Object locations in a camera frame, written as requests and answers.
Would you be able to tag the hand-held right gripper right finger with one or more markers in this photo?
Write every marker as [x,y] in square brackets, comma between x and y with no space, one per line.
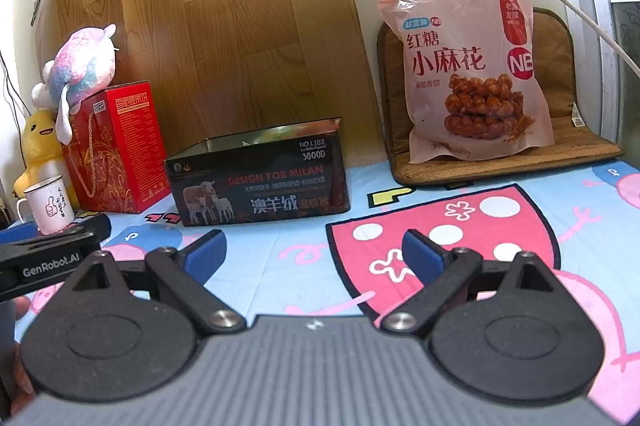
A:
[420,251]

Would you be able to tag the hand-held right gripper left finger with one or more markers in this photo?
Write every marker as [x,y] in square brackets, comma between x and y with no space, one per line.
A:
[202,251]

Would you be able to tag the black printed box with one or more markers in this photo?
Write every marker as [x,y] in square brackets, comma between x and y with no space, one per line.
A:
[260,191]

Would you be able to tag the person's left hand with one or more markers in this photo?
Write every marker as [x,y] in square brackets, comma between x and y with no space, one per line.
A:
[17,308]

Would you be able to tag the white enamel mug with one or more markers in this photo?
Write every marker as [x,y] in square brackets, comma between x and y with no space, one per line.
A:
[47,206]

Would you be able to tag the printed cartoon blanket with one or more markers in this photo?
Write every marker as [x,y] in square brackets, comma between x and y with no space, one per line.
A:
[300,256]

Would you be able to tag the yellow duck plush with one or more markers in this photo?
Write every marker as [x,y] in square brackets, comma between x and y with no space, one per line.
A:
[42,140]

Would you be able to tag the red gift box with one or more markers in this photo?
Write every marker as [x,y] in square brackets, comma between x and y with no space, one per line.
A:
[130,145]

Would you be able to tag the pink snack bag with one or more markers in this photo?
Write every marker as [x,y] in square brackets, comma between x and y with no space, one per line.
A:
[465,70]

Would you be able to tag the pastel plush toy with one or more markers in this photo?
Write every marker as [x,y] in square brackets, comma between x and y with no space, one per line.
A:
[80,65]

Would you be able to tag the brown seat cushion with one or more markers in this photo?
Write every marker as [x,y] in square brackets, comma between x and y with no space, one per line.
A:
[575,115]

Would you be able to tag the wooden board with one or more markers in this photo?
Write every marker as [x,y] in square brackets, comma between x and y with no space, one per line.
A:
[225,30]

